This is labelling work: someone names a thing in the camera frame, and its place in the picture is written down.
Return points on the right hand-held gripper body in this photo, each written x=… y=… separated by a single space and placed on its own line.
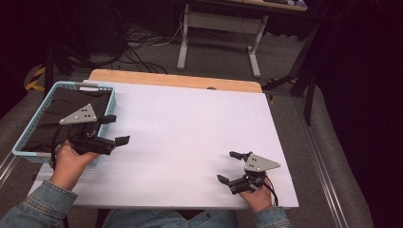
x=258 y=164

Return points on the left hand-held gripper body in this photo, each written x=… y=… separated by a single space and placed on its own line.
x=82 y=115

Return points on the dark green cloth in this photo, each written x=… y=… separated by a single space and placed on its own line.
x=53 y=107

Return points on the light blue plastic basket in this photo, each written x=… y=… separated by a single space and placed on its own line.
x=34 y=156

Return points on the person's right hand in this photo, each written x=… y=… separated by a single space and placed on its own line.
x=258 y=199

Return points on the person's left hand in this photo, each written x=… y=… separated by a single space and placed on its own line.
x=69 y=164

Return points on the white board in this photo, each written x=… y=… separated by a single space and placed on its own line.
x=190 y=126

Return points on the black tripod stand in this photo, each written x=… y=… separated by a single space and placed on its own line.
x=49 y=69

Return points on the person's denim jacket torso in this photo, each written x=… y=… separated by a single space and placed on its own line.
x=177 y=220

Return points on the wooden table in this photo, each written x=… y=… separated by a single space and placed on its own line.
x=158 y=77

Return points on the black metal stand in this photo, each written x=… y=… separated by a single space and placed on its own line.
x=301 y=63

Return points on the white-legged wooden desk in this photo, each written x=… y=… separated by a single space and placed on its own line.
x=221 y=22

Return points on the metal floor rail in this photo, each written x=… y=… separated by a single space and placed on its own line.
x=323 y=177
x=8 y=167

